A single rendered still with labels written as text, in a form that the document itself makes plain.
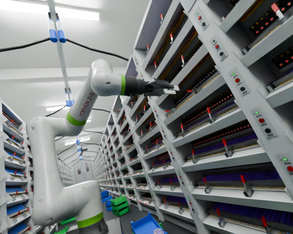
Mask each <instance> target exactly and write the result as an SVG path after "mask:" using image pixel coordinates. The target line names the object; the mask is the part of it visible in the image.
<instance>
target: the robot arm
mask: <svg viewBox="0 0 293 234"><path fill-rule="evenodd" d="M175 91H179V86H177V85H171V84H169V82H168V81H164V80H158V79H155V78H152V80H151V81H146V82H145V81H144V80H143V79H136V77H132V76H123V75H116V74H113V68H112V66H111V64H110V63H109V62H108V61H106V60H104V59H98V60H96V61H94V62H93V63H92V65H91V67H90V71H89V74H88V77H87V79H86V82H85V84H84V86H83V88H82V90H81V92H80V94H79V96H78V98H77V99H76V101H75V102H74V104H73V105H72V107H71V109H70V110H69V112H68V113H67V115H66V117H65V118H56V117H35V118H33V119H31V120H30V121H29V122H28V123H27V126H26V130H27V135H28V139H29V142H30V147H31V152H32V159H33V209H32V218H33V221H34V222H35V223H36V224H37V225H39V226H42V227H48V226H51V225H53V224H55V223H58V222H60V221H62V220H64V219H67V218H69V217H71V216H73V215H75V219H76V223H77V225H75V226H73V227H70V228H69V229H68V230H67V232H66V234H105V233H106V232H107V231H108V225H107V224H106V223H105V221H104V218H103V206H102V199H101V193H100V186H99V182H98V181H95V180H91V181H86V182H82V183H78V184H75V185H72V186H69V187H64V186H63V185H62V181H61V177H60V173H59V168H58V163H57V157H56V149H55V137H75V136H77V135H79V134H80V133H81V132H82V130H83V128H84V126H85V124H86V122H87V120H88V118H89V115H90V113H91V110H92V108H93V106H94V103H95V101H96V99H97V98H98V96H101V97H108V96H128V97H130V98H133V96H135V95H143V94H144V97H147V96H161V95H162V94H176V92H175Z"/></svg>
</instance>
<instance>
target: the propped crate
mask: <svg viewBox="0 0 293 234"><path fill-rule="evenodd" d="M131 227H132V231H133V233H134V234H153V231H154V230H156V229H157V228H161V226H160V225H159V224H158V223H157V221H156V220H155V219H154V218H153V217H152V216H151V213H150V212H148V215H147V216H146V217H144V218H142V219H140V220H138V221H136V222H135V223H133V221H131ZM161 230H162V231H164V230H163V229H162V228H161ZM164 234H168V233H167V232H165V231H164Z"/></svg>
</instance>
